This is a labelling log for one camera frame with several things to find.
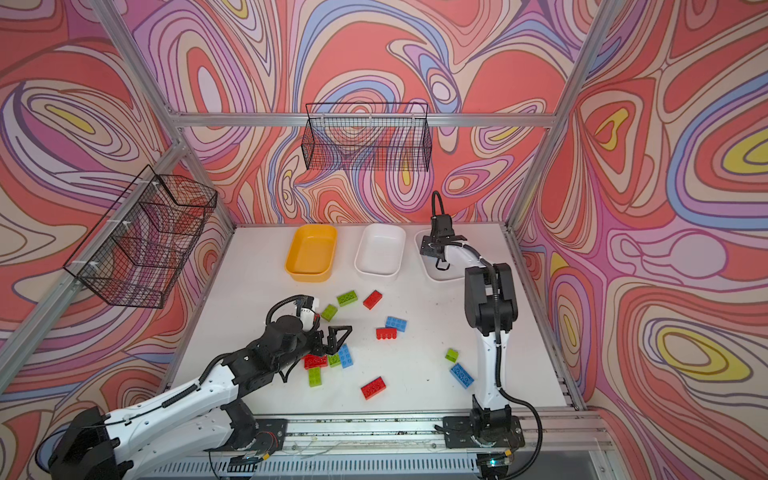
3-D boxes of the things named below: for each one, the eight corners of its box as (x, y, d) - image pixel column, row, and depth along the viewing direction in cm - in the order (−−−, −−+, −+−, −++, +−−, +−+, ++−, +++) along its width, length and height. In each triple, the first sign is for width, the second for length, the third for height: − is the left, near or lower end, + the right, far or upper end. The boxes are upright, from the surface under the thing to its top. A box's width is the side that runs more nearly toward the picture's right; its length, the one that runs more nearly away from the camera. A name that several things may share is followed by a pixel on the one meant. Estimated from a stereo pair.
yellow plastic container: (284, 282, 104) (280, 274, 101) (297, 233, 120) (295, 224, 116) (331, 282, 104) (329, 274, 101) (338, 233, 120) (337, 224, 116)
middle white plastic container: (354, 282, 104) (353, 273, 100) (358, 233, 119) (357, 223, 115) (406, 282, 104) (407, 273, 100) (404, 233, 119) (404, 223, 115)
